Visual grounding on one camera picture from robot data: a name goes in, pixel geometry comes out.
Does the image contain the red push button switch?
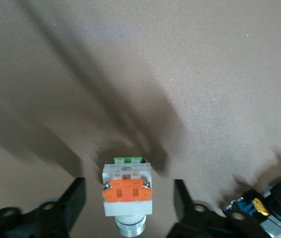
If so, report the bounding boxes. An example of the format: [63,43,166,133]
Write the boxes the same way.
[223,165,281,237]

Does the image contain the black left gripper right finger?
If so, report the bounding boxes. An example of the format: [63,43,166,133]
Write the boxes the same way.
[167,178,270,238]

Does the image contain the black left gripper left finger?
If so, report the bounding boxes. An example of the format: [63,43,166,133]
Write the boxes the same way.
[0,177,87,238]

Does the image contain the brown table mat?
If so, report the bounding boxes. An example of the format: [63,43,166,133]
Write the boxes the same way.
[0,0,281,238]

